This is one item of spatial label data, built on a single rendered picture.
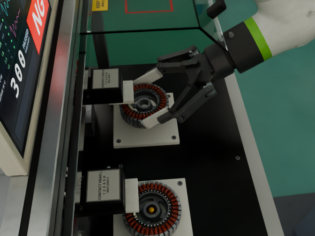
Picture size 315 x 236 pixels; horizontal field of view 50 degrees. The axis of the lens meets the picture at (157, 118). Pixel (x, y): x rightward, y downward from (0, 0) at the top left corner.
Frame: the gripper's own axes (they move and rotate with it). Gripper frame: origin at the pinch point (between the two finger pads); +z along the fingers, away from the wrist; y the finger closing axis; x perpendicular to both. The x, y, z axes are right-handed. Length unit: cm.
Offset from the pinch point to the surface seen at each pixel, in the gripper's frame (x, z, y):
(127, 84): 5.2, 1.2, 2.1
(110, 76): 10.4, 2.1, 1.5
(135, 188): 6.4, 3.2, -22.6
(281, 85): -118, -35, 67
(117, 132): -1.4, 9.5, -3.1
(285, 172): -107, -16, 15
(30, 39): 36.4, -3.3, -16.4
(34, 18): 36.5, -3.8, -12.9
